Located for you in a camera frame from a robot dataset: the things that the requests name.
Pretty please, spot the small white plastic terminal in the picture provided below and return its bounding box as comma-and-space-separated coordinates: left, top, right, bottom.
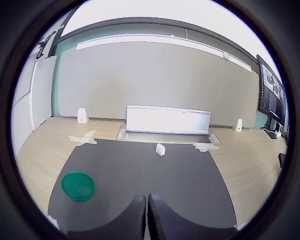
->
155, 143, 166, 157

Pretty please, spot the round green lid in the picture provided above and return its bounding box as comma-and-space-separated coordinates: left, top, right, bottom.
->
60, 170, 96, 201

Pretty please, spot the dark grey mat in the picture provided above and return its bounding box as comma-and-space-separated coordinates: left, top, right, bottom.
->
47, 138, 238, 235

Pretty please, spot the white tape cross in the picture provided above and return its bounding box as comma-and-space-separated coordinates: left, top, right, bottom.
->
191, 142, 222, 154
67, 129, 99, 147
47, 214, 61, 231

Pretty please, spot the small white partition foot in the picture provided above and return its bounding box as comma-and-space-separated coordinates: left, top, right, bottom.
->
234, 118, 244, 133
76, 107, 89, 124

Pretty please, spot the small black box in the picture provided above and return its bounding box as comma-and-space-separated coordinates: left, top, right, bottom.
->
278, 152, 288, 169

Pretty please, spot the grey partition panel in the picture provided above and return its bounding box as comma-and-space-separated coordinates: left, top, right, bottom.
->
52, 41, 261, 129

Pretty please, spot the white cabinet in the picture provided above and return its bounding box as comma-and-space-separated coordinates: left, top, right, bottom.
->
11, 55, 58, 151

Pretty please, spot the black computer screen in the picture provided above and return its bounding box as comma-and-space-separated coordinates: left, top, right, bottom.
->
256, 53, 290, 126

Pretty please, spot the cable duct socket box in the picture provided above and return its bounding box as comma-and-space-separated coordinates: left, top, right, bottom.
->
115, 124, 222, 145

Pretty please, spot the silver cable duct flap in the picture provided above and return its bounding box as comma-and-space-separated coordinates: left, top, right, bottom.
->
125, 104, 212, 136

